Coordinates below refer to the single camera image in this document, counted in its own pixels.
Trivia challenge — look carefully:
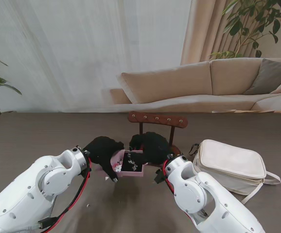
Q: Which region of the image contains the grey cushion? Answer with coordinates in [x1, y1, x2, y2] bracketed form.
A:
[243, 58, 281, 96]

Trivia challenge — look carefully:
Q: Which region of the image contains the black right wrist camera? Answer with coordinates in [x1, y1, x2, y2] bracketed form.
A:
[154, 169, 167, 185]

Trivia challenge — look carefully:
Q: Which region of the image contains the beige curtain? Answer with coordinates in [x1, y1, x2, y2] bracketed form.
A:
[180, 0, 263, 66]

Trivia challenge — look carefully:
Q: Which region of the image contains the thin silver necklace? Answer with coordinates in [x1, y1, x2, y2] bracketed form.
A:
[125, 152, 141, 171]

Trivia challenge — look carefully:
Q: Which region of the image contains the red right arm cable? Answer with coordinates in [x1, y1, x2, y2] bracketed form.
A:
[162, 160, 204, 226]

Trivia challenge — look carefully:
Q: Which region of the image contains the red left arm cable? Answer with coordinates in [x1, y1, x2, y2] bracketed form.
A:
[39, 157, 93, 231]

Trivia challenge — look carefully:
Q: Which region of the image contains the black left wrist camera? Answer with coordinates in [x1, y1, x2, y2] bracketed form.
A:
[81, 166, 93, 179]

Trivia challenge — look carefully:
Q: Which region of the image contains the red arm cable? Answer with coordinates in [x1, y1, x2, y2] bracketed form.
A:
[39, 157, 93, 231]
[162, 160, 204, 226]

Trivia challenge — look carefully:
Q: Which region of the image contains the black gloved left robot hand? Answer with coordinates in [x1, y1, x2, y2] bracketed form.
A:
[82, 136, 125, 183]

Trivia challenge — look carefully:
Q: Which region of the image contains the white sheer curtain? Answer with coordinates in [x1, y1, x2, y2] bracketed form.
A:
[0, 0, 192, 114]

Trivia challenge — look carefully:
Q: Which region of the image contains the white leather bag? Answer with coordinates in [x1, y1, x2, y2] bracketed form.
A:
[188, 139, 281, 205]

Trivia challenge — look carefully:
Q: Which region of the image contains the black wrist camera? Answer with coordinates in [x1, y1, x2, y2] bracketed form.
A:
[81, 166, 93, 179]
[154, 169, 167, 185]

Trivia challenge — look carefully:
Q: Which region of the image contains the beige sofa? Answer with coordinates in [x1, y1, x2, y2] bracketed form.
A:
[110, 57, 281, 122]

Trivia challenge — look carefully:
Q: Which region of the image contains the brown wooden jewelry stand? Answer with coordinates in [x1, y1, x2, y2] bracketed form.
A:
[127, 111, 189, 168]

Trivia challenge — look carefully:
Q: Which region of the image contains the tall leafy ficus plant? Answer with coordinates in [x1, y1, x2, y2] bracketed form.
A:
[208, 0, 281, 60]

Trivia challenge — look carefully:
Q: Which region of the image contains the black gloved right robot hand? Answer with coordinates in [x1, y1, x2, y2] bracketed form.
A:
[128, 132, 172, 168]

